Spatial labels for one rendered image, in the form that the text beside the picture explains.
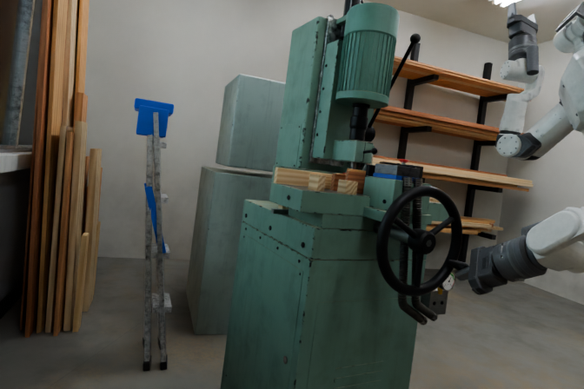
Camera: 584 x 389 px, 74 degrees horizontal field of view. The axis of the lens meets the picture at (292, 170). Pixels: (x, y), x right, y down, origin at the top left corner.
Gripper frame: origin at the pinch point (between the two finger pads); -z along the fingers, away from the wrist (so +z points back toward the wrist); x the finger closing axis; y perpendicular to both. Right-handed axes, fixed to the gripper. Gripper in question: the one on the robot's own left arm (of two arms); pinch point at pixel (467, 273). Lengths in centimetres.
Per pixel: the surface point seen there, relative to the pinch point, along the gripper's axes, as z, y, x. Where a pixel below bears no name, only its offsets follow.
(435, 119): -127, -72, 245
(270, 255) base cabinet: -49, 35, -1
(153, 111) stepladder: -76, 102, 38
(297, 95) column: -35, 57, 55
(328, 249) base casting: -22.6, 28.0, -3.1
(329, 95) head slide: -20, 49, 49
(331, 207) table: -16.6, 34.0, 5.1
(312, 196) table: -15.3, 40.8, 3.6
